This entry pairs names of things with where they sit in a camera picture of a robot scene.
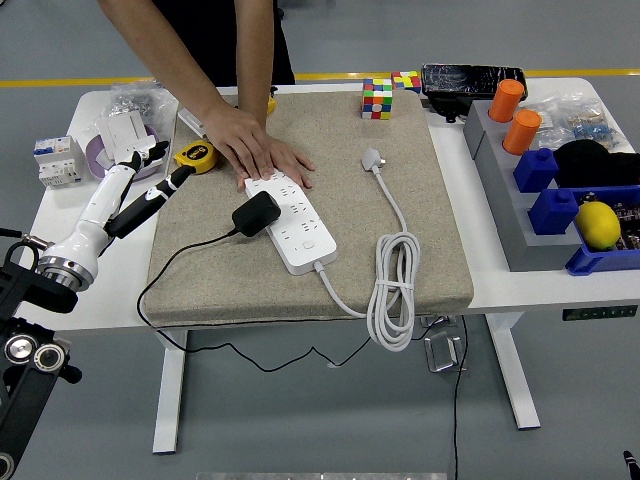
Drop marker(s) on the person's left hand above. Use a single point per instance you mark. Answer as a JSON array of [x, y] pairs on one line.
[[292, 162]]

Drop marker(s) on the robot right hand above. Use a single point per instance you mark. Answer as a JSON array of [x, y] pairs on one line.
[[630, 462]]

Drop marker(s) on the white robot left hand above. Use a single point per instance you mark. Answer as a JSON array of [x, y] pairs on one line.
[[100, 200]]

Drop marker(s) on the person's right hand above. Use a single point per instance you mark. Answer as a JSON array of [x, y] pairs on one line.
[[235, 135]]

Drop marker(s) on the black power adapter plug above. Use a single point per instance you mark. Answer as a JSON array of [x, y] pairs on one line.
[[255, 215]]

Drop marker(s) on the white power strip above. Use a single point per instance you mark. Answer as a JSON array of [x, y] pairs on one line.
[[305, 245]]

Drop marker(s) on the person's left forearm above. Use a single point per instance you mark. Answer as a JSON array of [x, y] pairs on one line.
[[255, 50]]

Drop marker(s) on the person's right forearm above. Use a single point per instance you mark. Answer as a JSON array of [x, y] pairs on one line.
[[157, 50]]

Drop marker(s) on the yellow tape measure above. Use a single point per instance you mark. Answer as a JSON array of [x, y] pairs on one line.
[[195, 156]]

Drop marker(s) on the small yellow object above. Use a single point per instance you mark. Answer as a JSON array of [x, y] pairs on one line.
[[273, 106]]

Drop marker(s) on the purple bowl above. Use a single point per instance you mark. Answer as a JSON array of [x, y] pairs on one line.
[[93, 152]]

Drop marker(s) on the white circuit breaker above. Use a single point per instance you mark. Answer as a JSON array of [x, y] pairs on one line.
[[55, 160]]

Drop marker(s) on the grey-brown table mat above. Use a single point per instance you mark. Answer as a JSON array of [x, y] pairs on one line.
[[340, 210]]

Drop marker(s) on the clear bag of screws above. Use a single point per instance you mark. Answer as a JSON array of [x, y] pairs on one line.
[[132, 102]]

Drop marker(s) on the large colourful puzzle cube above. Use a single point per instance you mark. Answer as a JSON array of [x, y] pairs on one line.
[[377, 100]]

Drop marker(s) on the white table leg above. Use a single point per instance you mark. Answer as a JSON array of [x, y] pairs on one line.
[[515, 380], [170, 400]]

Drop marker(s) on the small colourful puzzle cube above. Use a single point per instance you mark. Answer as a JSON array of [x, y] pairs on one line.
[[407, 80]]

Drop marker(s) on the table height control panel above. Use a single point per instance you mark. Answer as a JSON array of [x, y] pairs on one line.
[[600, 313]]

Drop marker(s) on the black film-wrapped box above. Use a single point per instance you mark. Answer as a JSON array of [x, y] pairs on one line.
[[450, 80]]

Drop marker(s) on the blue plastic bin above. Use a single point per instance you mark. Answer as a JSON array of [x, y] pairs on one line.
[[590, 260]]

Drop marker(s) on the grey stepped peg base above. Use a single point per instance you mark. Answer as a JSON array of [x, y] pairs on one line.
[[500, 190]]

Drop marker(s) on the clear acrylic stand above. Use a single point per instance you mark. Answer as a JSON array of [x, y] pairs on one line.
[[432, 321], [442, 350]]

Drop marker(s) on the orange cylinder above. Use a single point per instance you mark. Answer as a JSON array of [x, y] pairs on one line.
[[506, 100], [521, 132]]

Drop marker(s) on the yellow lemon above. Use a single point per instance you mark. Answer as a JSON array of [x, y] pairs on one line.
[[597, 225]]

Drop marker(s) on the blue peg block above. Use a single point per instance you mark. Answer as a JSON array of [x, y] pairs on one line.
[[535, 170], [552, 212]]

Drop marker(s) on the clear bag of parts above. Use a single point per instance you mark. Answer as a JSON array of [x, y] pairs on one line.
[[575, 120]]

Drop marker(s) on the white wall socket panel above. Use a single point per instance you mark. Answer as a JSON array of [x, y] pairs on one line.
[[121, 149]]

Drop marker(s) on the white switch panel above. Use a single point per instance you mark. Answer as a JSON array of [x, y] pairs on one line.
[[122, 129]]

